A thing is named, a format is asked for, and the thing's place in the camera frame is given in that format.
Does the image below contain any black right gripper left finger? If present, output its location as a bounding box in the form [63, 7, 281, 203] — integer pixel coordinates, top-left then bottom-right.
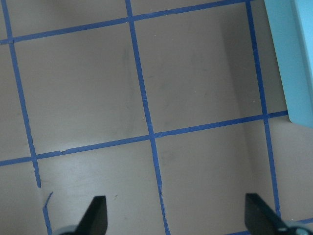
[75, 195, 108, 235]

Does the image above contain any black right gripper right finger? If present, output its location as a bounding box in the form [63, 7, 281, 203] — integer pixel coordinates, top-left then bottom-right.
[245, 193, 286, 235]

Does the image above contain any brown paper table cover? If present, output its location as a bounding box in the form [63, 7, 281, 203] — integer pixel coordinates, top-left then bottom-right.
[0, 0, 313, 235]

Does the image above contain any light blue storage bin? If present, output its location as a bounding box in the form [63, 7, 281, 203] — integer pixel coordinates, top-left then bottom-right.
[265, 0, 313, 128]

